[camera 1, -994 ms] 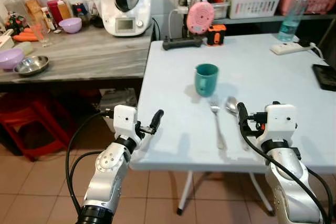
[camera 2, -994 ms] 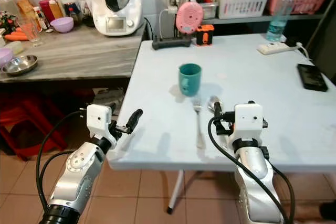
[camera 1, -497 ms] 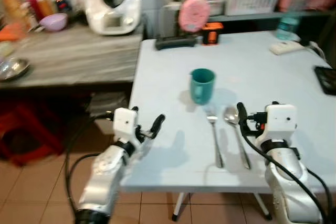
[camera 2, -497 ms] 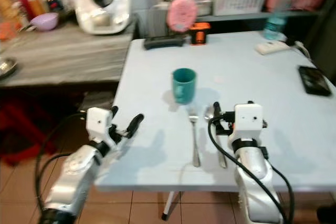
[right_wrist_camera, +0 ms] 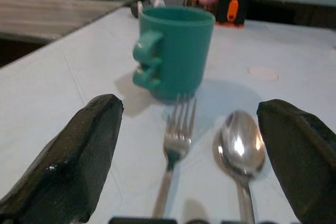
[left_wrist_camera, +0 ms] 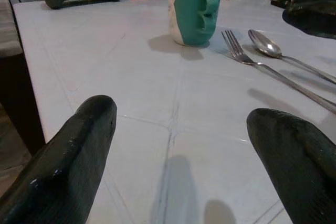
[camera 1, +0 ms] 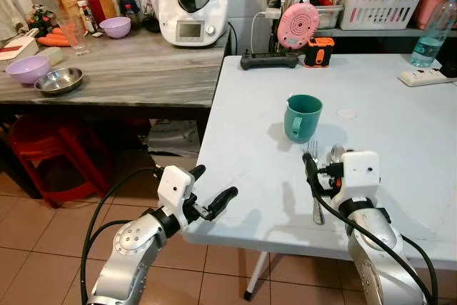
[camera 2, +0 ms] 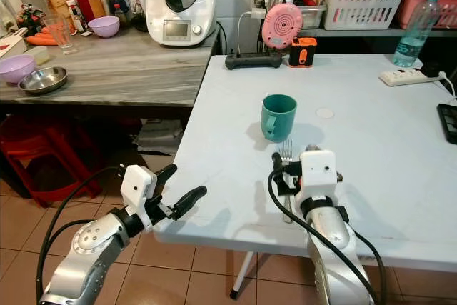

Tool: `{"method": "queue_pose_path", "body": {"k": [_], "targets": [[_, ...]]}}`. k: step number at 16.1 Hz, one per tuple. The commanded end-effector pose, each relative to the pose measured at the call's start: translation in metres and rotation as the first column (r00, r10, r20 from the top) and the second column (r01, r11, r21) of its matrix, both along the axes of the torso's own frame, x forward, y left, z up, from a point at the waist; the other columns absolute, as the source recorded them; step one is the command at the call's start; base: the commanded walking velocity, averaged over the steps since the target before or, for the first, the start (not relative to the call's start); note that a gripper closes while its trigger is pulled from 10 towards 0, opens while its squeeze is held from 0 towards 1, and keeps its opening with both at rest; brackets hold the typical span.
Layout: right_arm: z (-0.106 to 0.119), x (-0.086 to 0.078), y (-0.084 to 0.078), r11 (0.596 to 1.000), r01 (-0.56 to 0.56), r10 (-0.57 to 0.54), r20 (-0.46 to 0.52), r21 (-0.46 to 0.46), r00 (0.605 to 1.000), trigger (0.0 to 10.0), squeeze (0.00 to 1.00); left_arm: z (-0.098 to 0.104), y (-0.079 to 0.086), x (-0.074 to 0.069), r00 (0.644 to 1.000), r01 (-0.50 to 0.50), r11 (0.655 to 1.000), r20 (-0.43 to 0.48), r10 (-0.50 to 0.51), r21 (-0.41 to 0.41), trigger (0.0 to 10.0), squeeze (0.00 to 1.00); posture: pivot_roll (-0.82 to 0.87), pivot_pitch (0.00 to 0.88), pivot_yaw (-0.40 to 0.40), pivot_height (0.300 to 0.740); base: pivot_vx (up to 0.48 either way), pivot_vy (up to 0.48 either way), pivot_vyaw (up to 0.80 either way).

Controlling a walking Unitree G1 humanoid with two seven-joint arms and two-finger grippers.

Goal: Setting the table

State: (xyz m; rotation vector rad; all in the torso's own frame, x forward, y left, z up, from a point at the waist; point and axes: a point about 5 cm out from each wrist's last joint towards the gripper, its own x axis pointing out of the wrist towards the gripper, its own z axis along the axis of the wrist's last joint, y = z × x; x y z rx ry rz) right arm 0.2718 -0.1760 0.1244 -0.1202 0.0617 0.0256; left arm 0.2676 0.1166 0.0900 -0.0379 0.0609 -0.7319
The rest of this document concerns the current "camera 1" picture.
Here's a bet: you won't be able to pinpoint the silver metal spoon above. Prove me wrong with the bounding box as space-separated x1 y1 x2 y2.
328 145 348 169

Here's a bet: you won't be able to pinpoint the silver metal fork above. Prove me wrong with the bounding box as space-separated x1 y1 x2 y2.
306 140 326 226

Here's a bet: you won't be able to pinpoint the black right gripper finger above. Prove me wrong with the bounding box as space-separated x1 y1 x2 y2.
302 151 321 193

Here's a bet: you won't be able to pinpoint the stainless steel bowl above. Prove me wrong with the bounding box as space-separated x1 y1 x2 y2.
34 67 84 97

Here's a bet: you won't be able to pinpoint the orange and black device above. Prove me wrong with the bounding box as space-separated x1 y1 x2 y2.
305 36 336 69

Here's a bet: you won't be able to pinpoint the white kitchen food processor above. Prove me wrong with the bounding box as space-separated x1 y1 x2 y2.
157 0 230 48

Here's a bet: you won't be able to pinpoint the orange carrots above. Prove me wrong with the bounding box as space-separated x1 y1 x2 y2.
37 29 72 49

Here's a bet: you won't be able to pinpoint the small pale block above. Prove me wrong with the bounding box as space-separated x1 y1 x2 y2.
36 47 64 66

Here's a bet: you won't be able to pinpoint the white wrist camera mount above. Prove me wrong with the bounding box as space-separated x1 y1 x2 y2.
334 151 380 207
156 165 196 214

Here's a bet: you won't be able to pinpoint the clear drinking glass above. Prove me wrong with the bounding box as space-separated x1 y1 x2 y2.
58 19 91 56

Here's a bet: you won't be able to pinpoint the clear plastic storage container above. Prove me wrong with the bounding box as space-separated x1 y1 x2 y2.
314 4 344 29

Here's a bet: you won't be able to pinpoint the clear plastic water bottle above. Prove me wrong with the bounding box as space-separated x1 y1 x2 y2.
411 0 457 69

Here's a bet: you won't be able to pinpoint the pink round gadget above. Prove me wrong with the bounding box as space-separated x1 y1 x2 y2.
278 1 321 51

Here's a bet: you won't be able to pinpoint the red canister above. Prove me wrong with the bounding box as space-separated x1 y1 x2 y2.
85 0 108 24

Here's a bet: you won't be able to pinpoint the orange sauce bottle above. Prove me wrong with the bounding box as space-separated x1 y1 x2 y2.
99 0 118 21

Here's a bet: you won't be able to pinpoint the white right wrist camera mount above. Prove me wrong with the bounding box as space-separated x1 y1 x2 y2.
334 151 380 207

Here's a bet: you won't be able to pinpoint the red plastic stool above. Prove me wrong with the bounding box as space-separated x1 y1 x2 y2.
7 115 109 207

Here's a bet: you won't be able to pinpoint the white power strip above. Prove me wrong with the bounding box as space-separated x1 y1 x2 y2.
398 67 450 89

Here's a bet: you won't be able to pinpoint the small purple bowl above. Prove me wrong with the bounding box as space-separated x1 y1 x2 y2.
99 16 133 39

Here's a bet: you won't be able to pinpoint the white flat box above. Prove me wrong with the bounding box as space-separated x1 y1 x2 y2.
0 34 41 71

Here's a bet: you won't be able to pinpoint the long black handheld device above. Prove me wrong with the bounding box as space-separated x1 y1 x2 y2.
239 51 300 71

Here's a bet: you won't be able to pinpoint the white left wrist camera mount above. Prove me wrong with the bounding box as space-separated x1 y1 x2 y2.
156 165 196 214

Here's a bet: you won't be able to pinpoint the teal plastic mug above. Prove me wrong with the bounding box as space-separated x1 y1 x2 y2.
283 94 324 144

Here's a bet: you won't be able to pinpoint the large purple bowl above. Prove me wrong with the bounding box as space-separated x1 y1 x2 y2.
5 55 52 86

